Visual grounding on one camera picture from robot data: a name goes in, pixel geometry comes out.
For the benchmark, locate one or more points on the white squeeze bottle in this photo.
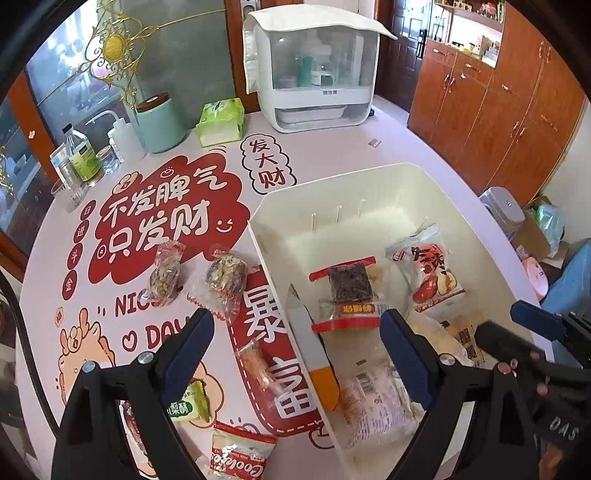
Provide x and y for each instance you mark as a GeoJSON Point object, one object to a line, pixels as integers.
{"type": "Point", "coordinates": [129, 141]}

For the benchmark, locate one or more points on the green tissue pack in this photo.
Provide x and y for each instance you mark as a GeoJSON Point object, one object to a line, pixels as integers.
{"type": "Point", "coordinates": [219, 122]}

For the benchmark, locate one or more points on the wooden wall cabinet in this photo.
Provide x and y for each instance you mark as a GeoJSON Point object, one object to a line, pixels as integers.
{"type": "Point", "coordinates": [498, 115]}

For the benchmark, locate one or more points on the white and orange snack packet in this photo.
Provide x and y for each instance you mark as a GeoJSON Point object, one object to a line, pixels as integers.
{"type": "Point", "coordinates": [304, 332]}

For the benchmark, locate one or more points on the lit display shelf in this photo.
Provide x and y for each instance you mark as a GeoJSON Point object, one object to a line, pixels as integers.
{"type": "Point", "coordinates": [471, 27]}

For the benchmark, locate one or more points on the small glass jar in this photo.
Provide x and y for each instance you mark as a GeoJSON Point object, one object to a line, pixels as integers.
{"type": "Point", "coordinates": [108, 161]}

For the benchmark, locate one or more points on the clear glass cup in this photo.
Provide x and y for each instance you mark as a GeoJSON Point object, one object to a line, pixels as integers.
{"type": "Point", "coordinates": [69, 196]}

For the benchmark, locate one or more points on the green label glass bottle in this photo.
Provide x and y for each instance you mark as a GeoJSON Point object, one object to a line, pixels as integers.
{"type": "Point", "coordinates": [85, 159]}

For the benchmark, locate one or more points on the pink plastic stool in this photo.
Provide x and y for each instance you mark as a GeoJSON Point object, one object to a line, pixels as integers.
{"type": "Point", "coordinates": [534, 277]}

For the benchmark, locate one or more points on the clear orange pastry packet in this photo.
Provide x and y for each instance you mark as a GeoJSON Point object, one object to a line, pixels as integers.
{"type": "Point", "coordinates": [461, 332]}

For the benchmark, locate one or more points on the green plastic bag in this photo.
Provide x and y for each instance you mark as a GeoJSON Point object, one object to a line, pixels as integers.
{"type": "Point", "coordinates": [550, 224]}

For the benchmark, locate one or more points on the grey plastic stool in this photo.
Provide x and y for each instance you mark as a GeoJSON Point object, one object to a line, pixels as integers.
{"type": "Point", "coordinates": [503, 207]}

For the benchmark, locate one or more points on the white plastic bin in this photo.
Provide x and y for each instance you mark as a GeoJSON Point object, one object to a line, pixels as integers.
{"type": "Point", "coordinates": [351, 221]}

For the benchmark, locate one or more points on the white cup storage cabinet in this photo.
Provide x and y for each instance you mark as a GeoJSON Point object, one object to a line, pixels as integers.
{"type": "Point", "coordinates": [318, 106]}

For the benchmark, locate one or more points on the small orange snack packet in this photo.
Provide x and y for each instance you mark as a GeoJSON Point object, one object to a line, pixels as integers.
{"type": "Point", "coordinates": [254, 367]}

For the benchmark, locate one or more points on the green pastry packet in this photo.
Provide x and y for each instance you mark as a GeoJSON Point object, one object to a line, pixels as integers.
{"type": "Point", "coordinates": [189, 406]}

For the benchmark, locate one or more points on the clear pale yellow snack packet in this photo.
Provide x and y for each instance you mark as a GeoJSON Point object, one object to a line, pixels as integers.
{"type": "Point", "coordinates": [438, 337]}

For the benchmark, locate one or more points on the frosted glass sliding door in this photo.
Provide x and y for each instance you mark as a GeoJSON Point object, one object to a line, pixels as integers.
{"type": "Point", "coordinates": [184, 55]}

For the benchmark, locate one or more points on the teal canister with wooden lid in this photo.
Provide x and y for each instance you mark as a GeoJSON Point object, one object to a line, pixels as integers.
{"type": "Point", "coordinates": [161, 127]}

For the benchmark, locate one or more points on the dark entry door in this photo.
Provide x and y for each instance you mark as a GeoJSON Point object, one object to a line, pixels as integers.
{"type": "Point", "coordinates": [408, 27]}

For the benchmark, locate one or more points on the clear nut ball packet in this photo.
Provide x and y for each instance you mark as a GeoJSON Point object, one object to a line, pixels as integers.
{"type": "Point", "coordinates": [164, 272]}
{"type": "Point", "coordinates": [226, 274]}

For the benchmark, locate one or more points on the red white cookie packet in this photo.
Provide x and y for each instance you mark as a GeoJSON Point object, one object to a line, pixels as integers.
{"type": "Point", "coordinates": [240, 457]}

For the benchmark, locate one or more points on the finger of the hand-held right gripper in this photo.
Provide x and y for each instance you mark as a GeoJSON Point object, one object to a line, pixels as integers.
{"type": "Point", "coordinates": [508, 346]}
{"type": "Point", "coordinates": [538, 318]}

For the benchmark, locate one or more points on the purple white snack packet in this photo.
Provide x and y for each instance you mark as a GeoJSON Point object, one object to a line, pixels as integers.
{"type": "Point", "coordinates": [374, 406]}

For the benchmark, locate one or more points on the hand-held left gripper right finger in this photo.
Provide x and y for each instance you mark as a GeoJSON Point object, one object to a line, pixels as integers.
{"type": "Point", "coordinates": [408, 360]}

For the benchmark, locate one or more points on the white blue carton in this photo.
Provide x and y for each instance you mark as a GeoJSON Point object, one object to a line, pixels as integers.
{"type": "Point", "coordinates": [60, 164]}

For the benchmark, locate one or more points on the wooden frame glass door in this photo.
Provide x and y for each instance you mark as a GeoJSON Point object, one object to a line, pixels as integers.
{"type": "Point", "coordinates": [18, 152]}

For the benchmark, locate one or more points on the large gold door ornament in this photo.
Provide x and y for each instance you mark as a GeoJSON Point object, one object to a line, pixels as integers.
{"type": "Point", "coordinates": [113, 46]}

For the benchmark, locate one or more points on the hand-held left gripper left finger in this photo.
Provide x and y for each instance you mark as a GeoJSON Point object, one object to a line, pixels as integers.
{"type": "Point", "coordinates": [189, 355]}

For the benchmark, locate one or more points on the red date snack packet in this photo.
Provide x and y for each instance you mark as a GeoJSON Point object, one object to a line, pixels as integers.
{"type": "Point", "coordinates": [429, 272]}

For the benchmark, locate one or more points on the red-edged dark cake packet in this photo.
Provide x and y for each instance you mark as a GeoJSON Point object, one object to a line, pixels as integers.
{"type": "Point", "coordinates": [346, 286]}

